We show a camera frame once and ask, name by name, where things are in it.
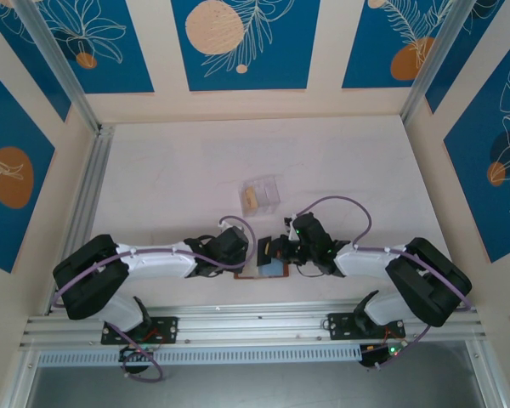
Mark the aluminium frame cross rails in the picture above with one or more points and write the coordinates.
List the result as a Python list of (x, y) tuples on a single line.
[(259, 327)]

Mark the aluminium frame leg bar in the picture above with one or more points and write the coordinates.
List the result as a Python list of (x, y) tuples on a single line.
[(19, 382), (489, 378)]

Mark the clear acrylic card box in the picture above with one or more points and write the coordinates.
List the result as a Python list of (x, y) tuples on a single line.
[(268, 193)]

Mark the aluminium corner post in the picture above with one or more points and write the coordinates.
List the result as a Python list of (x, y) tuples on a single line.
[(64, 72), (429, 72)]

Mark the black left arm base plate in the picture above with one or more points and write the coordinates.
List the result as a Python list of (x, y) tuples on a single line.
[(166, 329)]

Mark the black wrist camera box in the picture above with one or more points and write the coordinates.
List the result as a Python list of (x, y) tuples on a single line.
[(231, 242), (310, 231)]

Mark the gold VIP credit card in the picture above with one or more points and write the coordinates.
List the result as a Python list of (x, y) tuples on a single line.
[(251, 200)]

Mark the black credit card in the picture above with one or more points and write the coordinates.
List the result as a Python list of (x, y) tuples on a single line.
[(265, 248)]

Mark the brown leather card holder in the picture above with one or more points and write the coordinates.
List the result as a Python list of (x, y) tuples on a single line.
[(272, 270)]

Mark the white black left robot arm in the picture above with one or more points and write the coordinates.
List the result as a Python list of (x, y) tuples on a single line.
[(153, 263)]

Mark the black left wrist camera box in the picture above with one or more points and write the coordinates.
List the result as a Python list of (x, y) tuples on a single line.
[(231, 242)]

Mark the blue floral wall panel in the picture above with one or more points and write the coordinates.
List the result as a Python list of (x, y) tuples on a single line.
[(459, 76), (280, 64), (123, 64), (25, 64), (365, 51), (8, 234), (472, 191)]

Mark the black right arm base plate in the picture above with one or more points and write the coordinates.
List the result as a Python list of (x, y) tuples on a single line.
[(340, 327)]

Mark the aluminium table side rail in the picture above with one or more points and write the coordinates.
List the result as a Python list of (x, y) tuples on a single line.
[(98, 170)]

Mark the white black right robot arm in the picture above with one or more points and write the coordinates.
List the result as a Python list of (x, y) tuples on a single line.
[(365, 261)]

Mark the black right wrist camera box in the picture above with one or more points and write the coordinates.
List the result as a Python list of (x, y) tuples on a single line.
[(310, 231)]

